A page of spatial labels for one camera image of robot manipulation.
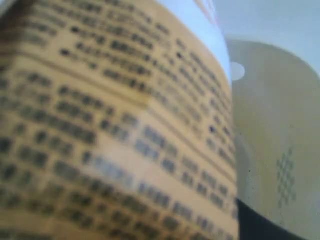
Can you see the cream bin with circle mark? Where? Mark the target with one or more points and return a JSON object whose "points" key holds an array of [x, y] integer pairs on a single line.
{"points": [[276, 110]]}

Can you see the orange snack bag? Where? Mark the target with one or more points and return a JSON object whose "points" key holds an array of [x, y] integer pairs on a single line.
{"points": [[116, 121]]}

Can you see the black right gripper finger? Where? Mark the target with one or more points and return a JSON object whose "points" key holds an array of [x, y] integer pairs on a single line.
{"points": [[253, 226]]}

